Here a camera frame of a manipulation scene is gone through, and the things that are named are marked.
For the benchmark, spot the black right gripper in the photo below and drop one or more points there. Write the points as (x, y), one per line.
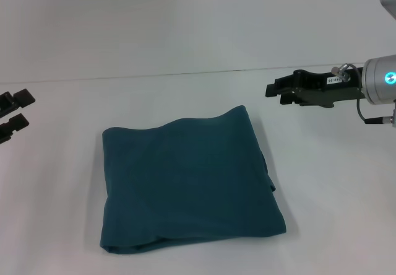
(328, 86)

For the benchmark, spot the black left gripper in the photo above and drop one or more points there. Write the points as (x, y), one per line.
(3, 104)

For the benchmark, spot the teal t-shirt with FREE print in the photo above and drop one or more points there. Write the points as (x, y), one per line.
(188, 179)

